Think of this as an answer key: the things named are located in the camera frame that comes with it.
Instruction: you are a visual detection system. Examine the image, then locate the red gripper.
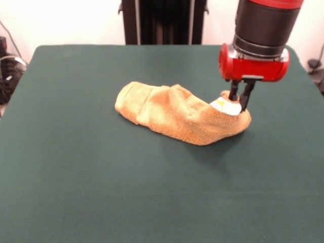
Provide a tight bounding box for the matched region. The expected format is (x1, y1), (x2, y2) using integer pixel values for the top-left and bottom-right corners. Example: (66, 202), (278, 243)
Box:
(218, 43), (291, 112)

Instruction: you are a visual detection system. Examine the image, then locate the tan terry towel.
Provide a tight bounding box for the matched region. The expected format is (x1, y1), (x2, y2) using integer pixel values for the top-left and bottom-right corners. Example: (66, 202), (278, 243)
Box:
(114, 80), (253, 147)

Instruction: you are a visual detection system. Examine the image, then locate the black stand base foot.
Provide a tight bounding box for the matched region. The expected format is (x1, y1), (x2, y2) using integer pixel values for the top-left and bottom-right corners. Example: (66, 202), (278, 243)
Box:
(307, 58), (324, 96)

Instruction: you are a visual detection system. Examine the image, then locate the dark green table cloth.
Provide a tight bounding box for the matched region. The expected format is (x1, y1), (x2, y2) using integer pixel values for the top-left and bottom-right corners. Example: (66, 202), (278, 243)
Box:
(0, 44), (324, 243)

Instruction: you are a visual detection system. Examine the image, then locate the black equipment pile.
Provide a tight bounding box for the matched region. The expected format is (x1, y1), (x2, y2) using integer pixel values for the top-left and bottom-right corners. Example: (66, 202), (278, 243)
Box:
(0, 36), (28, 105)

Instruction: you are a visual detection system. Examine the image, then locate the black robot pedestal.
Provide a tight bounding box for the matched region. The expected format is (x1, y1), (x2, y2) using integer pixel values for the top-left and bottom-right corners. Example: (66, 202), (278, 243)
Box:
(116, 0), (209, 46)

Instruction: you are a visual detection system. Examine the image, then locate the thin grey cable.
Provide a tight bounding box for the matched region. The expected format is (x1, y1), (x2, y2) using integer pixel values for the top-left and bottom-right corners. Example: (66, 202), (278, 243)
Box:
(0, 19), (27, 67)

